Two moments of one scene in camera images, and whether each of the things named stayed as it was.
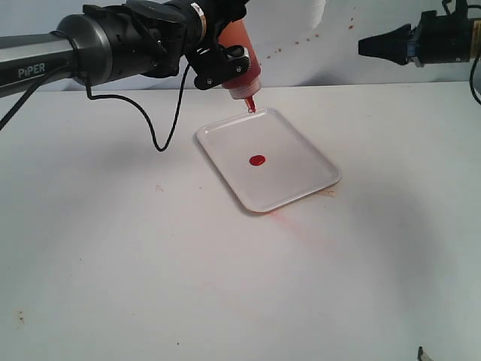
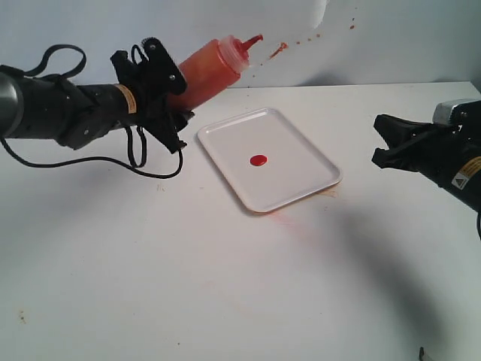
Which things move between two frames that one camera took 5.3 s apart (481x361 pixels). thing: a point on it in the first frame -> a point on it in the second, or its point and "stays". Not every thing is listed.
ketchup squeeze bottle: [248, 86] -> [211, 70]
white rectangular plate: [293, 168] stays
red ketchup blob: [257, 160] stays
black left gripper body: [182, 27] -> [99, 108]
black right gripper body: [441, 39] -> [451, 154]
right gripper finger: [391, 46] -> [395, 131]
